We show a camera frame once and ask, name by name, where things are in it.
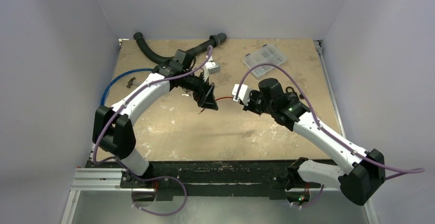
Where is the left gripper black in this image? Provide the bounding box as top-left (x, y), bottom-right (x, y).
top-left (181, 70), bottom-right (219, 110)

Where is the red cable lock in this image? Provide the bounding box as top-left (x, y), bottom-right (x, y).
top-left (198, 96), bottom-right (233, 115)

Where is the black padlock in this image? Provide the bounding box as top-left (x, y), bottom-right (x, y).
top-left (285, 86), bottom-right (300, 104)

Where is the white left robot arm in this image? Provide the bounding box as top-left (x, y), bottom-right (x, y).
top-left (92, 46), bottom-right (219, 188)

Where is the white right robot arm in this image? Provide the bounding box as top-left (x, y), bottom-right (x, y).
top-left (232, 78), bottom-right (386, 206)

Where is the clear plastic organizer box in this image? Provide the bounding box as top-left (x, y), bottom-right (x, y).
top-left (242, 44), bottom-right (287, 79)

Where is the small hammer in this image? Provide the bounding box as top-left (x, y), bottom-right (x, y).
top-left (126, 77), bottom-right (146, 89)

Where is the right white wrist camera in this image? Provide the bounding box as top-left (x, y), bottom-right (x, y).
top-left (231, 84), bottom-right (252, 106)

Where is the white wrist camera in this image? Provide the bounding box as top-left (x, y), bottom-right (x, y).
top-left (231, 84), bottom-right (252, 106)
top-left (202, 56), bottom-right (221, 81)

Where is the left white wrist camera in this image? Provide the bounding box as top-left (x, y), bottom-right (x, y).
top-left (202, 56), bottom-right (221, 81)

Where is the black corrugated hose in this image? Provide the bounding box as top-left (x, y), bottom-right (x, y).
top-left (132, 31), bottom-right (227, 65)

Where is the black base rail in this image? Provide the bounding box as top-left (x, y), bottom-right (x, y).
top-left (85, 159), bottom-right (327, 201)

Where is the blue hose with metal fitting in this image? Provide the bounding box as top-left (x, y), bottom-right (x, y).
top-left (99, 68), bottom-right (192, 115)

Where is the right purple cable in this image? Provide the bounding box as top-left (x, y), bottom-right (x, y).
top-left (236, 63), bottom-right (425, 210)

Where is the purple cable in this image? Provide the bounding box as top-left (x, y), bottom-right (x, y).
top-left (236, 63), bottom-right (425, 210)
top-left (92, 45), bottom-right (214, 217)

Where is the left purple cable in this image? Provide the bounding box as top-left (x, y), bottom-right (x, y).
top-left (92, 45), bottom-right (214, 217)

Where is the aluminium frame rail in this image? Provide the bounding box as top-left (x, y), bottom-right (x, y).
top-left (61, 168), bottom-right (155, 223)

